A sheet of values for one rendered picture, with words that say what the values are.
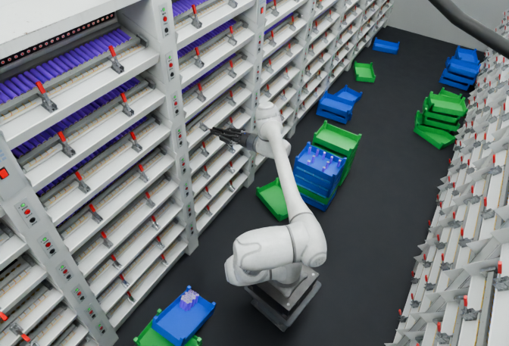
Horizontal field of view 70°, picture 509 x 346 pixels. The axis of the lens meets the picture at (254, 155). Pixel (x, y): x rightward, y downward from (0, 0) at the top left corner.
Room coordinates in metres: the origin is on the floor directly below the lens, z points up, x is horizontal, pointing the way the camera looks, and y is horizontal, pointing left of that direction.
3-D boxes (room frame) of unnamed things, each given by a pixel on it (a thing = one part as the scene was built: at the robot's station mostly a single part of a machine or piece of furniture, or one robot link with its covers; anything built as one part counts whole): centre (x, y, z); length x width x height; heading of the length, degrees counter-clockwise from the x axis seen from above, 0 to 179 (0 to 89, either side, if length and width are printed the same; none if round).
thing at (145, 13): (1.33, 0.44, 0.85); 0.20 x 0.09 x 1.70; 61
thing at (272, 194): (1.73, -0.20, 0.04); 0.30 x 0.20 x 0.08; 37
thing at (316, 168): (1.82, -0.46, 0.36); 0.30 x 0.20 x 0.08; 60
